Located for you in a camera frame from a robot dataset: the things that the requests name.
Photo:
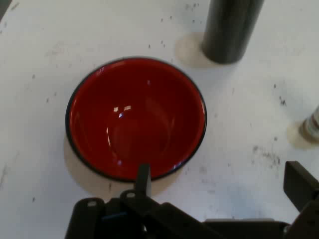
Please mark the red bowl with black rim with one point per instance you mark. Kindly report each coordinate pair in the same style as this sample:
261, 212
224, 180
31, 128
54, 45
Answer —
135, 119

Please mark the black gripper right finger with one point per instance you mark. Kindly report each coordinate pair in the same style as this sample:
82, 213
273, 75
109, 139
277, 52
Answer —
304, 189

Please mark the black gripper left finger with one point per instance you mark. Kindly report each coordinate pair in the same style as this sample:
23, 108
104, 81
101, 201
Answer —
143, 184

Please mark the clear plastic jar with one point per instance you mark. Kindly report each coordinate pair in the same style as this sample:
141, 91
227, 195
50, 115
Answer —
230, 30

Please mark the spice bottle with green cap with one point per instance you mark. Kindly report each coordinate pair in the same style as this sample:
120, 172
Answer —
311, 127

